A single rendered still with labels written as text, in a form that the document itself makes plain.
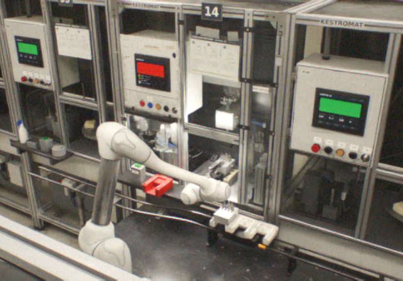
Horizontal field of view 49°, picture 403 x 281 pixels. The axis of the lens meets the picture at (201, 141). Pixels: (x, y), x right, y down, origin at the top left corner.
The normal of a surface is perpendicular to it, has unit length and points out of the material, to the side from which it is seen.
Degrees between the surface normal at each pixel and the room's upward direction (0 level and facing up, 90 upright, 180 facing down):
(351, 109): 90
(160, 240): 0
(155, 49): 90
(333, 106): 90
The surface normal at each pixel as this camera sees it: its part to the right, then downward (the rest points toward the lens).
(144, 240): 0.00, -0.91
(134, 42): -0.51, 0.36
